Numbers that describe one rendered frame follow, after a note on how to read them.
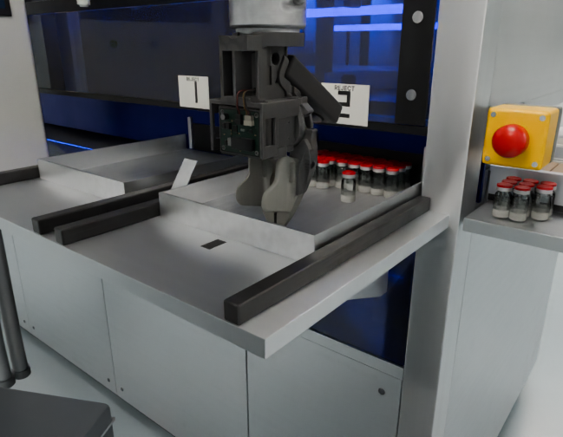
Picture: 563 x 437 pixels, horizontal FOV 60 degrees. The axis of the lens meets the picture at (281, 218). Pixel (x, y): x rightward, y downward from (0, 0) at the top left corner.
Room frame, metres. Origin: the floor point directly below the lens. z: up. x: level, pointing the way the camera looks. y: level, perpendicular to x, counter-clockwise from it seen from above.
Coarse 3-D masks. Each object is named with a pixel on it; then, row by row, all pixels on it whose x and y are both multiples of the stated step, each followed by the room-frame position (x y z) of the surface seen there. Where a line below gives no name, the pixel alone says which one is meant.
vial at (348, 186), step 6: (342, 174) 0.71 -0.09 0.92; (342, 180) 0.71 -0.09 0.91; (348, 180) 0.70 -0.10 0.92; (354, 180) 0.71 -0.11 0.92; (342, 186) 0.71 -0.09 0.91; (348, 186) 0.70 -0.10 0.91; (354, 186) 0.70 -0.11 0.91; (342, 192) 0.71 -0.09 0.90; (348, 192) 0.70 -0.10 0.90; (354, 192) 0.70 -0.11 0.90; (342, 198) 0.71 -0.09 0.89; (348, 198) 0.70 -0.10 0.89; (354, 198) 0.70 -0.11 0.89
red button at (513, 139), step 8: (504, 128) 0.59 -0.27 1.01; (512, 128) 0.58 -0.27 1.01; (520, 128) 0.58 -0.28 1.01; (496, 136) 0.59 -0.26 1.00; (504, 136) 0.59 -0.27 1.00; (512, 136) 0.58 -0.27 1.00; (520, 136) 0.58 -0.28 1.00; (528, 136) 0.59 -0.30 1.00; (496, 144) 0.59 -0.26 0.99; (504, 144) 0.58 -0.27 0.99; (512, 144) 0.58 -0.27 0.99; (520, 144) 0.58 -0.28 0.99; (528, 144) 0.59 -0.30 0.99; (496, 152) 0.59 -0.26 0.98; (504, 152) 0.58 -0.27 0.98; (512, 152) 0.58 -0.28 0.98; (520, 152) 0.58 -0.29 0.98
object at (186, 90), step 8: (184, 80) 0.99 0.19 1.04; (192, 80) 0.98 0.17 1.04; (200, 80) 0.96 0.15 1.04; (184, 88) 0.99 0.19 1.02; (192, 88) 0.98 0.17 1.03; (200, 88) 0.97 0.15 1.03; (208, 88) 0.95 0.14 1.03; (184, 96) 1.00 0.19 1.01; (192, 96) 0.98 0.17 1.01; (200, 96) 0.97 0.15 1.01; (208, 96) 0.95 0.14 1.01; (184, 104) 1.00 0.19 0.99; (192, 104) 0.98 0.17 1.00; (200, 104) 0.97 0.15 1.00; (208, 104) 0.95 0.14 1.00
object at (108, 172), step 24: (144, 144) 1.03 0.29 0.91; (168, 144) 1.08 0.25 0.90; (48, 168) 0.84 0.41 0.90; (72, 168) 0.78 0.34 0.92; (96, 168) 0.92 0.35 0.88; (120, 168) 0.92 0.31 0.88; (144, 168) 0.92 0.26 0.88; (168, 168) 0.92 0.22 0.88; (216, 168) 0.84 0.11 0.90; (96, 192) 0.74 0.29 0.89; (120, 192) 0.70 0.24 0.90
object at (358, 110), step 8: (328, 88) 0.78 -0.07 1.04; (336, 88) 0.78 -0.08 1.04; (344, 88) 0.77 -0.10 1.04; (352, 88) 0.76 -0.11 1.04; (360, 88) 0.75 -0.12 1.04; (368, 88) 0.74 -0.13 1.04; (336, 96) 0.78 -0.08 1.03; (344, 96) 0.77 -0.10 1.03; (352, 96) 0.76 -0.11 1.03; (360, 96) 0.75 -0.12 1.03; (368, 96) 0.74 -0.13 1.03; (352, 104) 0.76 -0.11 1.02; (360, 104) 0.75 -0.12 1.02; (368, 104) 0.74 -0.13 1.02; (344, 112) 0.76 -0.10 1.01; (352, 112) 0.76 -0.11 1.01; (360, 112) 0.75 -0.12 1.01; (368, 112) 0.74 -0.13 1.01; (344, 120) 0.76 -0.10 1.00; (352, 120) 0.76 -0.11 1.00; (360, 120) 0.75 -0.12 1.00
